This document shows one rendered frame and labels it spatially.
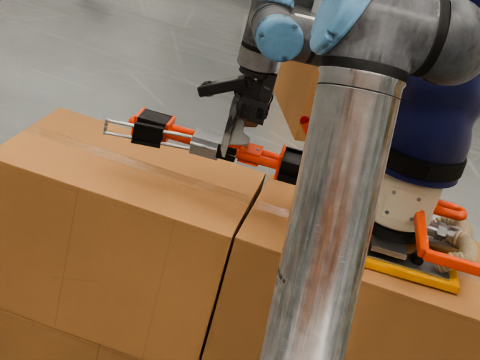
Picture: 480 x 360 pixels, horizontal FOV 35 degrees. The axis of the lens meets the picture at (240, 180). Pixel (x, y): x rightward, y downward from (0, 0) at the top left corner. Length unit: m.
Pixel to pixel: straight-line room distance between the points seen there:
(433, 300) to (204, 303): 0.51
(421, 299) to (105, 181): 0.76
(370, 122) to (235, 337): 0.95
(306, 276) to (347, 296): 0.06
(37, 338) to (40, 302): 0.11
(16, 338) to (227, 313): 0.56
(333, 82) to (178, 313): 0.96
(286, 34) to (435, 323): 0.70
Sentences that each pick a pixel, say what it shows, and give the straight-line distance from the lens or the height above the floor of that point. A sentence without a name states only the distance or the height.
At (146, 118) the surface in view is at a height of 1.09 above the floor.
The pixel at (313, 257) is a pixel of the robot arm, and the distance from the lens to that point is 0.96.
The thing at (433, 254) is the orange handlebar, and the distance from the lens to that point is 1.57.
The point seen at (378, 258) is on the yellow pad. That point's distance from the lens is 1.73.
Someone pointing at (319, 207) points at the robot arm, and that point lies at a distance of 0.96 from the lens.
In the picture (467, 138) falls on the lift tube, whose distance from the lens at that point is 1.69.
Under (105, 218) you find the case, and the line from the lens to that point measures 1.75.
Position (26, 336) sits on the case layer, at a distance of 2.02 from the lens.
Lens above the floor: 1.75
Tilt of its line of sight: 24 degrees down
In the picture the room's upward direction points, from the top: 15 degrees clockwise
